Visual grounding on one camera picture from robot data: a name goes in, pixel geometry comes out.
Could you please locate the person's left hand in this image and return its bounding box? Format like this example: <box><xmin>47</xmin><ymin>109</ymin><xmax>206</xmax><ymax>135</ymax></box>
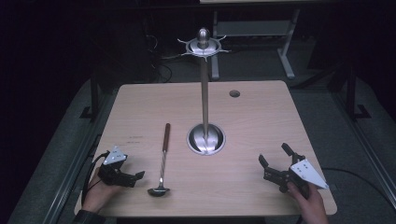
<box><xmin>81</xmin><ymin>167</ymin><xmax>123</xmax><ymax>215</ymax></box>

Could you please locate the metal utensil stand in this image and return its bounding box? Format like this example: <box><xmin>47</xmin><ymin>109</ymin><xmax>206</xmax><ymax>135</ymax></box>
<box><xmin>177</xmin><ymin>27</ymin><xmax>232</xmax><ymax>157</ymax></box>

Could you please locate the white metal table frame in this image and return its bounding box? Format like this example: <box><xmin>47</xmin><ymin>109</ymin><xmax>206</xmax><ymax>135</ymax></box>
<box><xmin>210</xmin><ymin>8</ymin><xmax>302</xmax><ymax>81</ymax></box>

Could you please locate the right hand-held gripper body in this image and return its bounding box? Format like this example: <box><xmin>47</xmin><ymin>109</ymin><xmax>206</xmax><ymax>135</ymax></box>
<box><xmin>262</xmin><ymin>152</ymin><xmax>330</xmax><ymax>200</ymax></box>

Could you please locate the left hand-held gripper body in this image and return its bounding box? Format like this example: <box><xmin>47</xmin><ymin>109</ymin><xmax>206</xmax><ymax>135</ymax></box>
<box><xmin>97</xmin><ymin>146</ymin><xmax>136</xmax><ymax>189</ymax></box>

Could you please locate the person's right hand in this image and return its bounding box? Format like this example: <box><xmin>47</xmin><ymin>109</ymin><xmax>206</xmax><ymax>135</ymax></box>
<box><xmin>286</xmin><ymin>181</ymin><xmax>330</xmax><ymax>224</ymax></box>

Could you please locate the black cable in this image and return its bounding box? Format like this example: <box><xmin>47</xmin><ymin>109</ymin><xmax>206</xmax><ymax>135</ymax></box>
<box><xmin>80</xmin><ymin>151</ymin><xmax>110</xmax><ymax>207</ymax></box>
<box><xmin>320</xmin><ymin>167</ymin><xmax>396</xmax><ymax>216</ymax></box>

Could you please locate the black metal stand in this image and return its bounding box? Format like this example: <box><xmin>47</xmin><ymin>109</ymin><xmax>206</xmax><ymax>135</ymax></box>
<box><xmin>78</xmin><ymin>69</ymin><xmax>101</xmax><ymax>122</ymax></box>
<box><xmin>326</xmin><ymin>60</ymin><xmax>372</xmax><ymax>121</ymax></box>

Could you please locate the small ladle with wooden handle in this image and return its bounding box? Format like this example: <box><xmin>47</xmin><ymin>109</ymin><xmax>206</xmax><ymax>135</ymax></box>
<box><xmin>147</xmin><ymin>122</ymin><xmax>172</xmax><ymax>198</ymax></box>

